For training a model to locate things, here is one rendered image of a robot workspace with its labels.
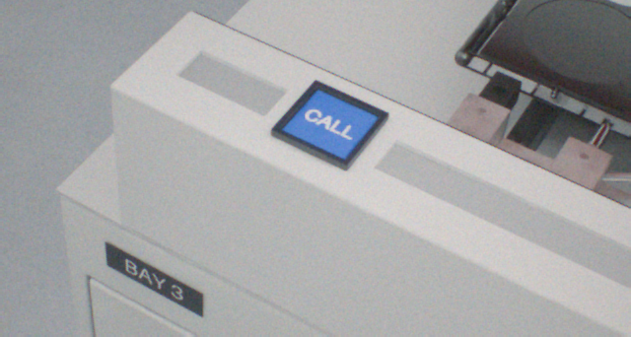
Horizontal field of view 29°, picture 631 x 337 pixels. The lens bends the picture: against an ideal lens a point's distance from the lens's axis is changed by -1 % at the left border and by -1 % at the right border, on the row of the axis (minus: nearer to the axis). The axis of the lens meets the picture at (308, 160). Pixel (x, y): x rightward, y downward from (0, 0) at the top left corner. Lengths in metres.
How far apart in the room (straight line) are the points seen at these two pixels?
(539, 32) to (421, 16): 0.15
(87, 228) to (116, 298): 0.07
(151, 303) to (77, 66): 1.32
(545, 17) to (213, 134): 0.33
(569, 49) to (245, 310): 0.32
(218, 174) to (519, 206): 0.19
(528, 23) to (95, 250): 0.38
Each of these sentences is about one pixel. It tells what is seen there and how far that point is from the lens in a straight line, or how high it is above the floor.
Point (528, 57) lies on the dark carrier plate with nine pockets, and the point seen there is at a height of 0.90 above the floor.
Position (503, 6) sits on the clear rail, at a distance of 0.99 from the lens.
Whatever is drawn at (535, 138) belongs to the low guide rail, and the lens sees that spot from 0.97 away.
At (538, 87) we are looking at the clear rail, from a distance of 0.93.
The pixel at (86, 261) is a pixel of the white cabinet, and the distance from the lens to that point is 0.99.
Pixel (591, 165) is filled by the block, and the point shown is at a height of 0.91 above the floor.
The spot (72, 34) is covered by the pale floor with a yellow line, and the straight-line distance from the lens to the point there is 2.32.
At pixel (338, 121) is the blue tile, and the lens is 0.79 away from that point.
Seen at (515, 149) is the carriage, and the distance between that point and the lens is 0.91.
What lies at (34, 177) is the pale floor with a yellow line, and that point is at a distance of 2.07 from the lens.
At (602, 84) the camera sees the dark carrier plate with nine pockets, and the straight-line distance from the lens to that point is 0.95.
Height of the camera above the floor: 1.52
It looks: 47 degrees down
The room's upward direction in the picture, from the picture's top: 5 degrees clockwise
